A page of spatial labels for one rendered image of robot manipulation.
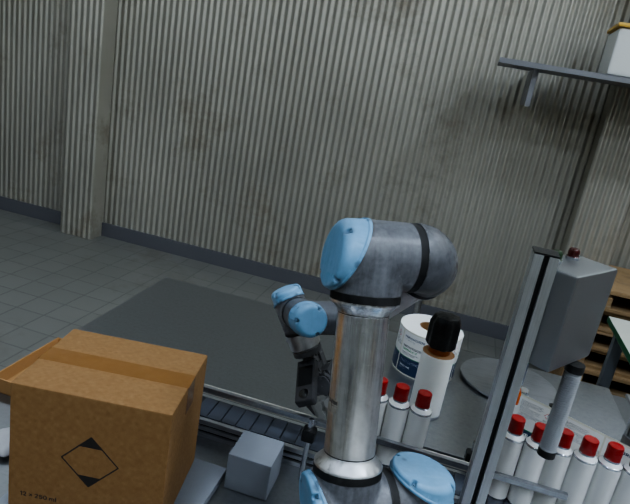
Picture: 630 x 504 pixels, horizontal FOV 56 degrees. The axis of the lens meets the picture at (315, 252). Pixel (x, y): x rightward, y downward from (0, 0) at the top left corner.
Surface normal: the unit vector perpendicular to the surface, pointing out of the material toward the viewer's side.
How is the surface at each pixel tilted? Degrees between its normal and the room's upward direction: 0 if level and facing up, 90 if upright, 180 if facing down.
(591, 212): 90
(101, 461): 90
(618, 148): 90
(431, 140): 90
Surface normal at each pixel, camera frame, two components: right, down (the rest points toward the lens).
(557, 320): -0.75, 0.07
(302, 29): -0.26, 0.25
